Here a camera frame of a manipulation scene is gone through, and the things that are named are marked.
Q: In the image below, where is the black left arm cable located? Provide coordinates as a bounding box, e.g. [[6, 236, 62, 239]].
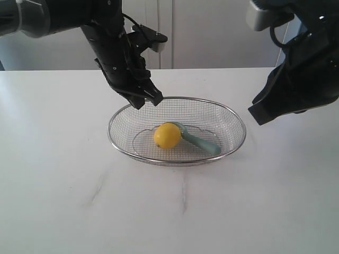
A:
[[121, 13, 146, 35]]

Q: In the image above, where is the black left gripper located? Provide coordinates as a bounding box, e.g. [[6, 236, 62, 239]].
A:
[[81, 24, 162, 110]]

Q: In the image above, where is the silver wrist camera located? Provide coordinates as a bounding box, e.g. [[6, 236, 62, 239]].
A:
[[246, 1, 295, 31], [128, 25, 168, 53]]

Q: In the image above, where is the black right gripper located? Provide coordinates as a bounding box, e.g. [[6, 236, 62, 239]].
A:
[[248, 10, 338, 125]]

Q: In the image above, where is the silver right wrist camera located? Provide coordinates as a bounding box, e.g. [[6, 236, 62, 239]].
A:
[[246, 1, 295, 31]]

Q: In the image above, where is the teal handled peeler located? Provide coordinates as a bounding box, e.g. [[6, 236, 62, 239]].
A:
[[168, 122, 221, 156]]

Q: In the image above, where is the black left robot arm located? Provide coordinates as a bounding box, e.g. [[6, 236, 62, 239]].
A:
[[1, 0, 168, 110]]

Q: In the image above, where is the oval wire mesh basket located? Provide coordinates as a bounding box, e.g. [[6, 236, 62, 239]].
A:
[[108, 96, 246, 167]]

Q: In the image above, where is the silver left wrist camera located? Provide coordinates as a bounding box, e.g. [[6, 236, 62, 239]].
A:
[[128, 25, 168, 53]]

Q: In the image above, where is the yellow lemon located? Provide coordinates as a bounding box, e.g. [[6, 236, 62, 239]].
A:
[[153, 123, 182, 150]]

